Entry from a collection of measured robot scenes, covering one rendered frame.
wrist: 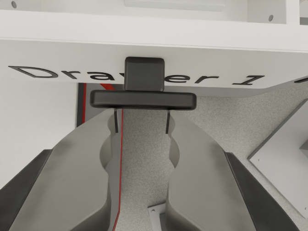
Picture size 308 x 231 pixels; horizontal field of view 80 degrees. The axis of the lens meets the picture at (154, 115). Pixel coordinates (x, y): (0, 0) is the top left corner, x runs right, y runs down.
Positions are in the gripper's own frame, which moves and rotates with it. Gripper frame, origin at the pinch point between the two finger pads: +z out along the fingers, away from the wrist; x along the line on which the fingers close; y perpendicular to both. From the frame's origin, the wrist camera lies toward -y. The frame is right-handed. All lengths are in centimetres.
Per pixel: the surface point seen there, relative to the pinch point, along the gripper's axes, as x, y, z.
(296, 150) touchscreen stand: 85, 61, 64
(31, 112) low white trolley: -16.3, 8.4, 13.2
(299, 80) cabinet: 50, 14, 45
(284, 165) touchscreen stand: 78, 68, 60
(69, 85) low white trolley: -11.1, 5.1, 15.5
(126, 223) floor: -8, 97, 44
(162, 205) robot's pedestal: 11, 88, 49
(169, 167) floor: 14, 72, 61
